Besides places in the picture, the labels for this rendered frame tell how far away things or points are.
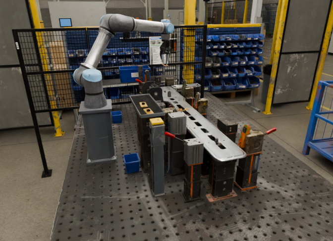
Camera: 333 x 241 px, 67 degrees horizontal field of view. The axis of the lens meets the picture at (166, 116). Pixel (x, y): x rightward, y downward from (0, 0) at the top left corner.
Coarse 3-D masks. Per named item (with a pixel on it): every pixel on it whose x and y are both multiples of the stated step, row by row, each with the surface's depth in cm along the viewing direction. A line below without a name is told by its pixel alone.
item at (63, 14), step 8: (56, 8) 728; (64, 8) 732; (72, 8) 737; (80, 8) 742; (88, 8) 746; (96, 8) 751; (104, 8) 756; (56, 16) 735; (64, 16) 740; (72, 16) 745; (80, 16) 749; (88, 16) 754; (96, 16) 759; (56, 24) 743; (64, 24) 745; (72, 24) 752; (80, 24) 758; (88, 24) 762; (96, 24) 767; (56, 32) 750
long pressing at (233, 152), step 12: (180, 96) 217; (192, 108) 190; (192, 120) 169; (204, 120) 168; (192, 132) 151; (216, 132) 152; (204, 144) 137; (228, 144) 138; (216, 156) 125; (228, 156) 126; (240, 156) 127
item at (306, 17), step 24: (288, 0) 377; (312, 0) 387; (288, 24) 392; (312, 24) 403; (288, 48) 409; (312, 48) 420; (288, 72) 427; (312, 72) 439; (288, 96) 447; (312, 96) 455
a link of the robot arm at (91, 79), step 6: (84, 72) 158; (90, 72) 159; (96, 72) 160; (84, 78) 157; (90, 78) 156; (96, 78) 158; (84, 84) 160; (90, 84) 158; (96, 84) 159; (102, 84) 164; (90, 90) 159; (96, 90) 160; (102, 90) 164
